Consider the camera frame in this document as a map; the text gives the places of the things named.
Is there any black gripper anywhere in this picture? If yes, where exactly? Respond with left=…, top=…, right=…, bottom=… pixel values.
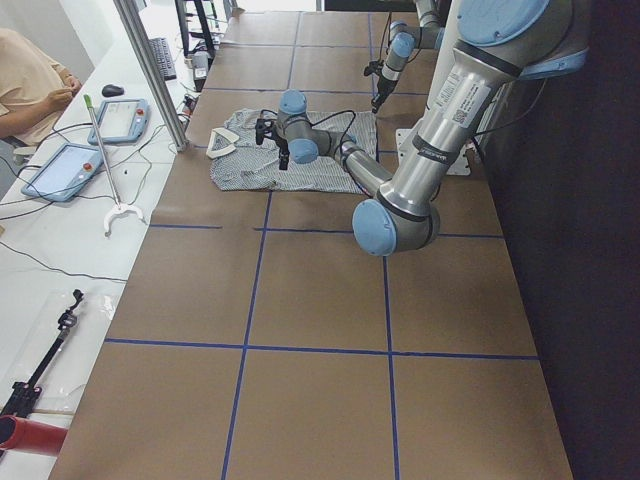
left=272, top=132, right=289, bottom=171
left=371, top=76, right=397, bottom=114

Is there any blue white striped polo shirt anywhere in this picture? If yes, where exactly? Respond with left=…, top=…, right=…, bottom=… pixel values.
left=210, top=108, right=377, bottom=194

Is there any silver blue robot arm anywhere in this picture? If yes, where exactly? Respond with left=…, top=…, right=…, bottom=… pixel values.
left=363, top=1, right=451, bottom=114
left=256, top=1, right=592, bottom=256

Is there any black keyboard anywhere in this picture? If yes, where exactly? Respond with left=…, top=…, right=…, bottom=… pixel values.
left=149, top=37, right=177, bottom=80

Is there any far blue teach pendant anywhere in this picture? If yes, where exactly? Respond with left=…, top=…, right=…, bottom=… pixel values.
left=93, top=98, right=150, bottom=145

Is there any blue teach pendant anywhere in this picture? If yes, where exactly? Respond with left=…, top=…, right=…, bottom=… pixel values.
left=21, top=143, right=103, bottom=202
left=93, top=98, right=150, bottom=145

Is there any silver reacher grabber tool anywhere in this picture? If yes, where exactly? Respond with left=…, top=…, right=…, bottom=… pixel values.
left=83, top=94, right=146, bottom=237

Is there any black computer mouse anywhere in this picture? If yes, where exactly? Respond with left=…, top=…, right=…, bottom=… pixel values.
left=101, top=84, right=124, bottom=98

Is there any near blue teach pendant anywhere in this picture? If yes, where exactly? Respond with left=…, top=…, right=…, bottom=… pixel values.
left=21, top=143, right=103, bottom=202

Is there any person in beige shirt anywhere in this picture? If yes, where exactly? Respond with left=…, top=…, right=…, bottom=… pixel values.
left=1, top=28, right=82, bottom=146

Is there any black tripod stick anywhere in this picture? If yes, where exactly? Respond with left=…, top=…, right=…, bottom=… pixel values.
left=0, top=288, right=85, bottom=419

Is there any red cylinder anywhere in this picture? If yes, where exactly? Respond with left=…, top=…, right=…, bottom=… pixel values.
left=1, top=415, right=68, bottom=456

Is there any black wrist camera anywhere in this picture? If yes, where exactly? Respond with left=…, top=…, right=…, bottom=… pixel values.
left=255, top=118, right=276, bottom=145

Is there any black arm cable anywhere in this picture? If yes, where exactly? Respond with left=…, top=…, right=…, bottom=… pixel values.
left=311, top=109, right=358, bottom=148

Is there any aluminium frame post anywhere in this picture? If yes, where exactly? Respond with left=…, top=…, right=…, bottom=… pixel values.
left=113, top=0, right=188, bottom=152

